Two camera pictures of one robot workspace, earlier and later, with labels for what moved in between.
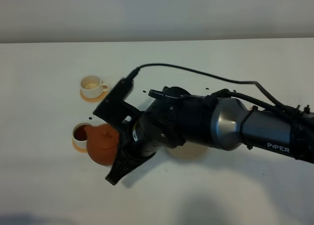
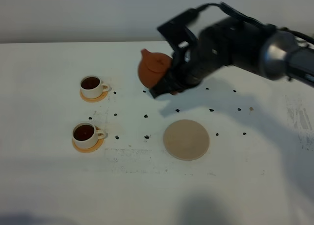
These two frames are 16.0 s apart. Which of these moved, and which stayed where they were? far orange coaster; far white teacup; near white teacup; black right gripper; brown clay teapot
Moved: black right gripper; brown clay teapot
Stayed: far white teacup; near white teacup; far orange coaster
